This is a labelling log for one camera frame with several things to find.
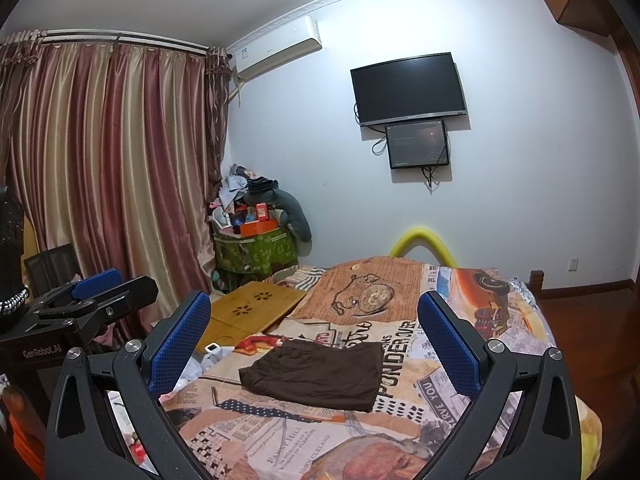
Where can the dark cloth with white beads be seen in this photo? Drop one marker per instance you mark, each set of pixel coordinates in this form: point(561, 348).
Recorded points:
point(10, 240)

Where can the wooden bed post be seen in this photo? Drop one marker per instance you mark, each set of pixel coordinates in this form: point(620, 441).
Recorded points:
point(536, 285)

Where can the white air conditioner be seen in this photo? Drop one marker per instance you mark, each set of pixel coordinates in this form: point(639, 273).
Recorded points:
point(275, 50)

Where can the grey plush toy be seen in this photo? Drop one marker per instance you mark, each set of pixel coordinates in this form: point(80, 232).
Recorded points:
point(295, 215)

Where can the wooden lap desk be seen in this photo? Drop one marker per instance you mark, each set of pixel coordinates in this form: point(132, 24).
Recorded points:
point(250, 305)

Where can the large black wall television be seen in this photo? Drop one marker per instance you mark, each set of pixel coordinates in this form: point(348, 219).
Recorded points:
point(407, 90)

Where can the green fabric storage box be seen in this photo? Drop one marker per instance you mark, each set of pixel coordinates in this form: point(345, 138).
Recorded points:
point(260, 255)

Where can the pink and beige striped curtain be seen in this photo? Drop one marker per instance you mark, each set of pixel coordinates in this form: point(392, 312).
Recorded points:
point(100, 160)

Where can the white wall socket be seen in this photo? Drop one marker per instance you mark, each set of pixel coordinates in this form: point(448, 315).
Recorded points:
point(574, 264)

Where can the orange box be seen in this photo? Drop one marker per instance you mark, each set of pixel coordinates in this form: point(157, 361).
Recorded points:
point(257, 229)

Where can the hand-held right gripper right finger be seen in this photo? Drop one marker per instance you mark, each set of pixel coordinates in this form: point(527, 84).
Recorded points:
point(450, 345)

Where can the white plastic bag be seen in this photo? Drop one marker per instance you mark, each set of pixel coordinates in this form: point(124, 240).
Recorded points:
point(205, 367)

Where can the grey striped cloth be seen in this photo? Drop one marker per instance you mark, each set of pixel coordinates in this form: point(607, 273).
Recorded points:
point(300, 277)

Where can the yellow foam tube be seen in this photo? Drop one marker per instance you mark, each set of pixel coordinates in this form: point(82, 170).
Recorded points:
point(425, 237)

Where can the small white device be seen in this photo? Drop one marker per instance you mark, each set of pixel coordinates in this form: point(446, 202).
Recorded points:
point(213, 348)

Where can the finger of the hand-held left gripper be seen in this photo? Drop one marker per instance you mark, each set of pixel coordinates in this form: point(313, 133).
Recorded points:
point(97, 282)
point(130, 292)

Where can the brown shorts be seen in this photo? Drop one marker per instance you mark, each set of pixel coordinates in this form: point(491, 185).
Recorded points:
point(315, 372)

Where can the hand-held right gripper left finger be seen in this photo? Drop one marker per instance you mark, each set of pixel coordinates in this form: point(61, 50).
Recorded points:
point(180, 340)

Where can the curtain rail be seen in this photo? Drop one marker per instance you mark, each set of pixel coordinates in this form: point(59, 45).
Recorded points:
point(125, 40)

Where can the small black wall monitor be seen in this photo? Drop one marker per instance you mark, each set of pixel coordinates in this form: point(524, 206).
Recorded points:
point(417, 145)

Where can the black chair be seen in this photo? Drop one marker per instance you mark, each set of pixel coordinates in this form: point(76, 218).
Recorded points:
point(47, 267)

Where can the printed blanket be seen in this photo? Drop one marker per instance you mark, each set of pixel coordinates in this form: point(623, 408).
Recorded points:
point(325, 440)

